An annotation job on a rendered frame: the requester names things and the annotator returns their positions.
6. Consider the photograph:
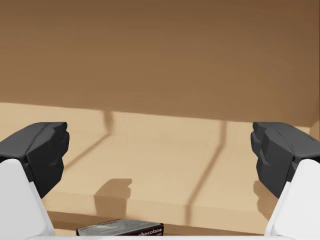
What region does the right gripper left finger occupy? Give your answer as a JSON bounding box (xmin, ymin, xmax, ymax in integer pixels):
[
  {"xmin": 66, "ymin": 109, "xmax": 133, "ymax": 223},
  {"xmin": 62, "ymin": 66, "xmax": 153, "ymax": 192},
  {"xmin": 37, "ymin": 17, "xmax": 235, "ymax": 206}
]
[{"xmin": 0, "ymin": 121, "xmax": 71, "ymax": 237}]

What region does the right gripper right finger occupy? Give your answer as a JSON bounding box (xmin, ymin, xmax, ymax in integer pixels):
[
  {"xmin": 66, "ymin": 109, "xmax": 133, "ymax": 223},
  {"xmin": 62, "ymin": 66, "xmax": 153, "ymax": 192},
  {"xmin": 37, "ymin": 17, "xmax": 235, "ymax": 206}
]
[{"xmin": 250, "ymin": 121, "xmax": 320, "ymax": 237}]

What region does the red carton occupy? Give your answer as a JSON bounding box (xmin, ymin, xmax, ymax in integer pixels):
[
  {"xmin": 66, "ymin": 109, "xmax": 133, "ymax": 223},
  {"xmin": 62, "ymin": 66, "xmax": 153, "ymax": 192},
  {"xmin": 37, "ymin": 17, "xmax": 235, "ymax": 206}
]
[{"xmin": 76, "ymin": 218, "xmax": 165, "ymax": 237}]

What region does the pale wooden shelf unit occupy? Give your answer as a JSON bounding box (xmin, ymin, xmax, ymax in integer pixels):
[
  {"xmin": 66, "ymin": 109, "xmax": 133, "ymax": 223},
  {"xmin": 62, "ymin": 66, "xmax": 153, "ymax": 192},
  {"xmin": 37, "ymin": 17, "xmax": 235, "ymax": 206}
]
[{"xmin": 0, "ymin": 0, "xmax": 320, "ymax": 237}]

